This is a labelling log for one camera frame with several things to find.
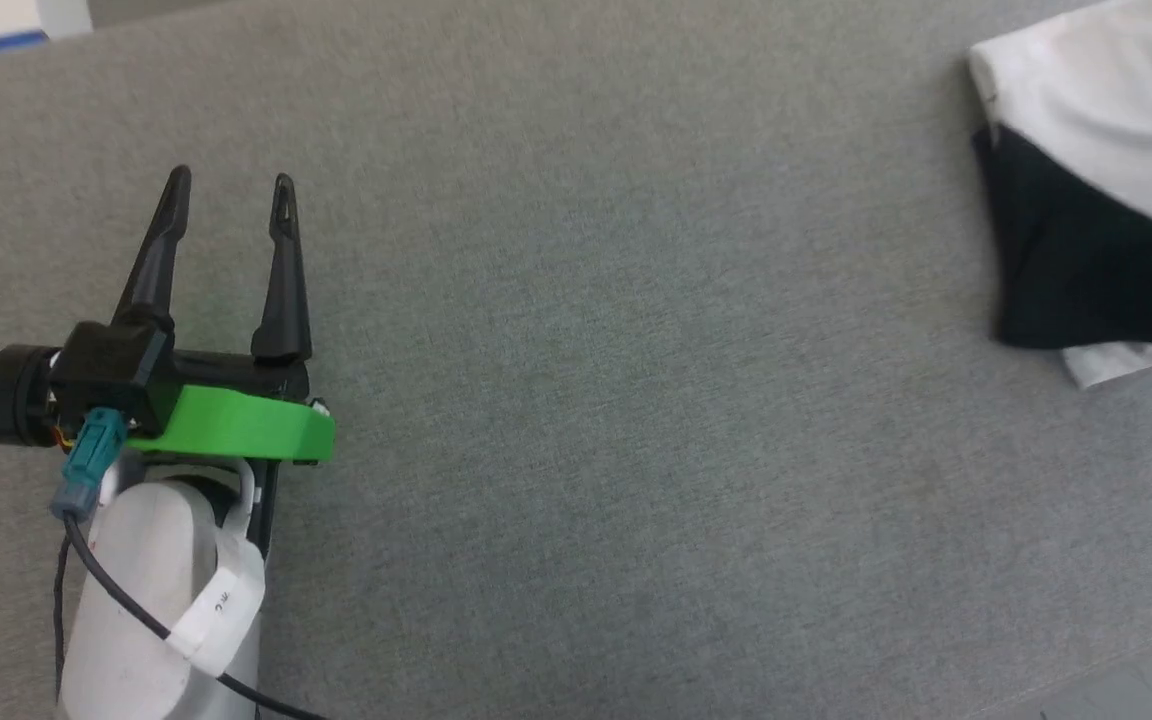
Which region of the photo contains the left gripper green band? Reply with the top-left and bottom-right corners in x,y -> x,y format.
113,166 -> 338,471

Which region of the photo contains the white and black garment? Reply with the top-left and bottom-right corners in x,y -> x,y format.
966,0 -> 1152,392

